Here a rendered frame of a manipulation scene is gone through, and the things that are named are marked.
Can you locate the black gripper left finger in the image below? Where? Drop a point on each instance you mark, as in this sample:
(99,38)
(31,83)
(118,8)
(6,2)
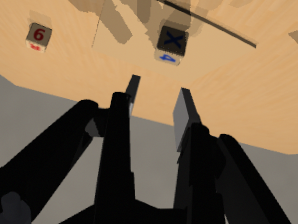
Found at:
(30,178)

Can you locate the tan block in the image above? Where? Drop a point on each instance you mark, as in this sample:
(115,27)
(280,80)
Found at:
(38,37)
(171,45)

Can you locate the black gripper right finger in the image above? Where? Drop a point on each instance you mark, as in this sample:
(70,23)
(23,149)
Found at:
(247,198)

